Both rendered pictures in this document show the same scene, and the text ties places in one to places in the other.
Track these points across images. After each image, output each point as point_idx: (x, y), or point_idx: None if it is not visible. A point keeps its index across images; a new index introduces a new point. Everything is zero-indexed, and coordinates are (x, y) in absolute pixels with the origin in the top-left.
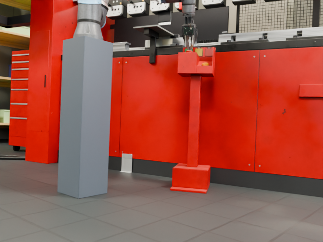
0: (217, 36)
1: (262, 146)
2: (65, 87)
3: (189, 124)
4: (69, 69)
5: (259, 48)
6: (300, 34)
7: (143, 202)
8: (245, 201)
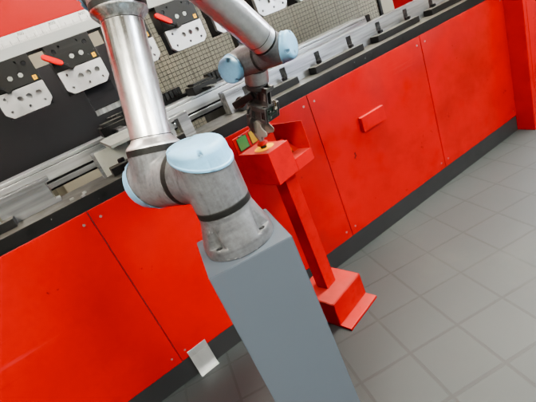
0: None
1: (350, 204)
2: (273, 357)
3: (309, 239)
4: (269, 321)
5: (305, 93)
6: None
7: (417, 372)
8: (421, 271)
